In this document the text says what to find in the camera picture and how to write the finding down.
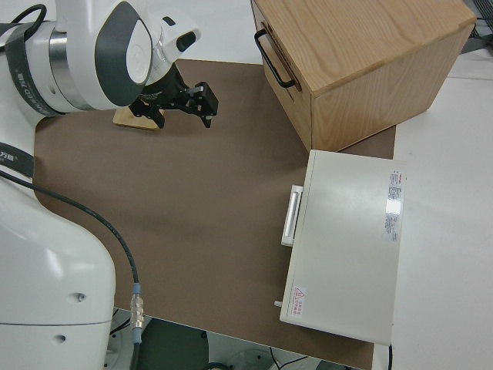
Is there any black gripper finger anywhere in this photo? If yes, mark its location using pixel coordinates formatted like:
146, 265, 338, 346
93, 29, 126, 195
193, 81, 220, 130
129, 100, 166, 130

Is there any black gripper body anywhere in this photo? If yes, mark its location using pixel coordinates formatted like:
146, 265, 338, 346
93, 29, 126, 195
141, 62, 202, 113

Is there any wooden mug tree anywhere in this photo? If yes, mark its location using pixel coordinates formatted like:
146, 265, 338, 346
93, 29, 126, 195
112, 106, 168, 133

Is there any brown table mat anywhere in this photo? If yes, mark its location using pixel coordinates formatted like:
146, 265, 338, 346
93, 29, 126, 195
32, 58, 398, 370

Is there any wooden drawer cabinet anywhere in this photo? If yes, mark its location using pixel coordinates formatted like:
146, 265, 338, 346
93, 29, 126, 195
250, 0, 477, 153

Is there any white toaster oven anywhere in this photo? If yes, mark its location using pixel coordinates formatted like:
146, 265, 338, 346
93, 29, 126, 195
273, 149, 408, 346

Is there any black drawer handle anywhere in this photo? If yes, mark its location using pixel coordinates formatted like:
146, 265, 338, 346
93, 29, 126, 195
253, 29, 297, 89

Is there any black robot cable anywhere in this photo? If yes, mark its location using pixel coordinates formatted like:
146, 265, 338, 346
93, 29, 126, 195
0, 3, 146, 370

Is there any white toaster oven door handle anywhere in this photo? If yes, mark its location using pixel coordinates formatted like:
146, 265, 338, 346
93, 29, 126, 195
280, 185, 304, 248

